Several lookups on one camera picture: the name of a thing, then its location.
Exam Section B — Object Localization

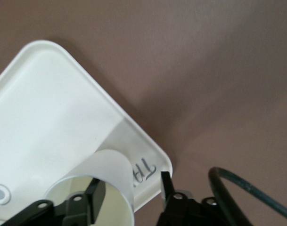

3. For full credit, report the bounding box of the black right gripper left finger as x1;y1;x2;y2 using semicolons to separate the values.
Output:
6;178;107;226

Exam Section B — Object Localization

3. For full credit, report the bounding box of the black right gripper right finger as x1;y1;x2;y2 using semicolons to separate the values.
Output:
155;171;252;226

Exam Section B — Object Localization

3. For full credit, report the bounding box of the cream tray with bear print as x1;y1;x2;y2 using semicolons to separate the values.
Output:
0;40;174;226

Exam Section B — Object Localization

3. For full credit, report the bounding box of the white plastic cup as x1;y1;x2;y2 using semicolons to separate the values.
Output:
43;148;136;226

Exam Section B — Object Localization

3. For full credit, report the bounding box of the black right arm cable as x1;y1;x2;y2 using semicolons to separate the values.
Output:
208;166;287;226

